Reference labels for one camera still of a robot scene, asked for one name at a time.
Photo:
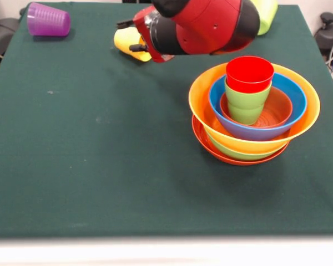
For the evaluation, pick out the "wide red plastic bowl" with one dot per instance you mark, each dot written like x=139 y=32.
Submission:
x=201 y=135

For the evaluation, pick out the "large orange plastic bowl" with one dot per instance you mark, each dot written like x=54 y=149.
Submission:
x=199 y=99

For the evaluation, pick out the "dark green tablecloth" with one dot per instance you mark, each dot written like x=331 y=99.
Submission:
x=100 y=166

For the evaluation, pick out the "red plastic cup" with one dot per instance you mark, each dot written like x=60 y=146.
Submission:
x=249 y=73

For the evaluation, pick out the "small red plastic bowl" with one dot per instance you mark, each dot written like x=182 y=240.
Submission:
x=280 y=108

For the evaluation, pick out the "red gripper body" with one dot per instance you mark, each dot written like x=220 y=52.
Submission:
x=144 y=36

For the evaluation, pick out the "blue plastic bowl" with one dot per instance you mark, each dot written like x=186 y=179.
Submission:
x=297 y=94

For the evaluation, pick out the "green plastic bowl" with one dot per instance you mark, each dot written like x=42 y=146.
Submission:
x=238 y=155

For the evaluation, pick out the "yellow plastic cup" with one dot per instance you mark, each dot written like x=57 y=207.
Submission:
x=127 y=41

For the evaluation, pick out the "black rounded stand foot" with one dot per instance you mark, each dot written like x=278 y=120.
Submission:
x=2 y=36
x=328 y=30

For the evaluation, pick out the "purple plastic cup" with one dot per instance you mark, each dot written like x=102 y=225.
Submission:
x=48 y=20

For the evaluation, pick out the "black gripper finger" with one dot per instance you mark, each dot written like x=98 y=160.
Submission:
x=125 y=24
x=138 y=48

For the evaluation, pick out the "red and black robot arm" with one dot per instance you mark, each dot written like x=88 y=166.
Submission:
x=211 y=25

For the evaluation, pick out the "lime green plastic cup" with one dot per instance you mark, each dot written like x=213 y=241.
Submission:
x=267 y=16

